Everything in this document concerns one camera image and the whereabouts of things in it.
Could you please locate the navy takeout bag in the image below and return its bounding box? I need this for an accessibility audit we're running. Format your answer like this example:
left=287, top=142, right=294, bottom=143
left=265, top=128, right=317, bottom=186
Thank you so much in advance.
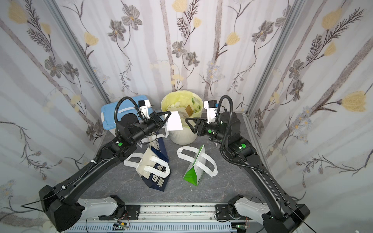
left=141, top=133, right=170, bottom=162

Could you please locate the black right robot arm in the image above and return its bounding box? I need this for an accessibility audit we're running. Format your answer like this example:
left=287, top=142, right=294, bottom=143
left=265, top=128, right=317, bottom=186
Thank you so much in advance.
left=185, top=95, right=310, bottom=233

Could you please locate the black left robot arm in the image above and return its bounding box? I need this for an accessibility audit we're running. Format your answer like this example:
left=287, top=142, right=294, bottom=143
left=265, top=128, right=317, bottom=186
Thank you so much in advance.
left=38, top=97, right=172, bottom=232

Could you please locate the green and white takeout bag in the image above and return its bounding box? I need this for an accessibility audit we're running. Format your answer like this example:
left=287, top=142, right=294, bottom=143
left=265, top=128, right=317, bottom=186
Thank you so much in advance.
left=177, top=145, right=218, bottom=186

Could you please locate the brown cardboard piece in bin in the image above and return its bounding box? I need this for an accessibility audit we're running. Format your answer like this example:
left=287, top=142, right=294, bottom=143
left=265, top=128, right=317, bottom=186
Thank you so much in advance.
left=185, top=105, right=194, bottom=117

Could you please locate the yellow-green bin liner bag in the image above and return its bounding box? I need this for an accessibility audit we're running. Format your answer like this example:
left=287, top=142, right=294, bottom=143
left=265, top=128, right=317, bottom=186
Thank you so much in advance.
left=161, top=90, right=204, bottom=127

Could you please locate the white round trash bin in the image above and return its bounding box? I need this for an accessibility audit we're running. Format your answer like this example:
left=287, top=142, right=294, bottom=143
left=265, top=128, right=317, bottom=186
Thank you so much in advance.
left=161, top=90, right=203, bottom=145

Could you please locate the white box with blue lid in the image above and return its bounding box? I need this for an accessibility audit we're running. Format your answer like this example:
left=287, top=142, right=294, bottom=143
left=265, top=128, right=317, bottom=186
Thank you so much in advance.
left=101, top=95, right=153, bottom=133

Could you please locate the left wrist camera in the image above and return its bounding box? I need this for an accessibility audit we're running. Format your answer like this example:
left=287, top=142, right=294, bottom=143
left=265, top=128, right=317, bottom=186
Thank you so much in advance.
left=139, top=100, right=151, bottom=118

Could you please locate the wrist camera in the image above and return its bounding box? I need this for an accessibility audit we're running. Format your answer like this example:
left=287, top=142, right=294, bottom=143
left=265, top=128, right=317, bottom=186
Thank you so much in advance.
left=139, top=100, right=151, bottom=118
left=204, top=100, right=218, bottom=124

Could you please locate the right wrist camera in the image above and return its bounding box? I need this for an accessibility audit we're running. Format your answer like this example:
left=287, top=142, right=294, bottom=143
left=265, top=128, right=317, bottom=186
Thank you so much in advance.
left=204, top=100, right=218, bottom=124

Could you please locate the navy bag with white handles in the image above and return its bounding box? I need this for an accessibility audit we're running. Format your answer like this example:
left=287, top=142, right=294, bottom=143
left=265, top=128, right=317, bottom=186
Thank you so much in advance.
left=123, top=148, right=171, bottom=192

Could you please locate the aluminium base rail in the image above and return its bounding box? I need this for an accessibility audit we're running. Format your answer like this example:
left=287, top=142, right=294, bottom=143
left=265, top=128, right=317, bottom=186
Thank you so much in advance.
left=55, top=202, right=292, bottom=233

